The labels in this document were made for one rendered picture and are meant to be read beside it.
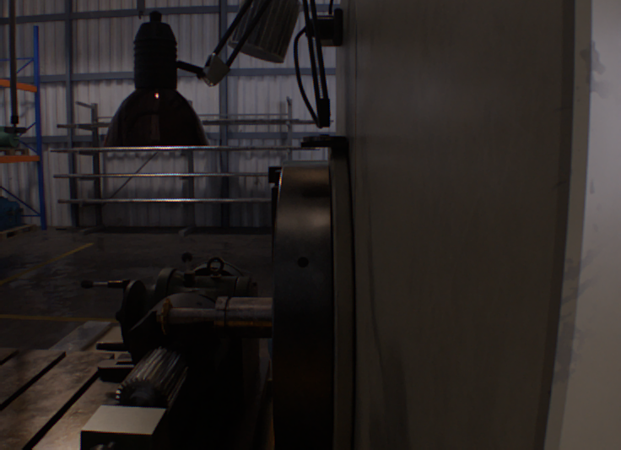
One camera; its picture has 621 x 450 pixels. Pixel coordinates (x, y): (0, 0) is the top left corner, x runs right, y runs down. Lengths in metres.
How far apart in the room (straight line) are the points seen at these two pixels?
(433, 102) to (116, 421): 0.68
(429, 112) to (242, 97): 10.31
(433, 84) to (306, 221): 0.50
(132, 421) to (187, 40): 10.38
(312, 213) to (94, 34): 11.06
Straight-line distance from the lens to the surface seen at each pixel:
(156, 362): 0.90
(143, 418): 0.79
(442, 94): 0.20
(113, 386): 1.41
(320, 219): 0.70
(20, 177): 12.24
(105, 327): 2.67
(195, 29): 10.94
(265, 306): 0.91
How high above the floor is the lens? 1.60
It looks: 8 degrees down
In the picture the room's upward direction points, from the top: straight up
